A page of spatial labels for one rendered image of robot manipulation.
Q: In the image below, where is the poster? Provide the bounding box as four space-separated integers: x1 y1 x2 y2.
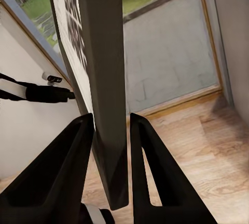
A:
50 0 129 211

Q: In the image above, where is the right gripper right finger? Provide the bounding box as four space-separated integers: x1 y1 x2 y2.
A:
130 113 218 224

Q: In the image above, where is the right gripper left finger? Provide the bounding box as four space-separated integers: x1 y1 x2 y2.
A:
0 113 93 224

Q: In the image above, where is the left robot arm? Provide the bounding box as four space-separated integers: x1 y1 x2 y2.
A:
0 71 75 103

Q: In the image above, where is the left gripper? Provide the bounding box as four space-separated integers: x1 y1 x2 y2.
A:
35 85 75 103

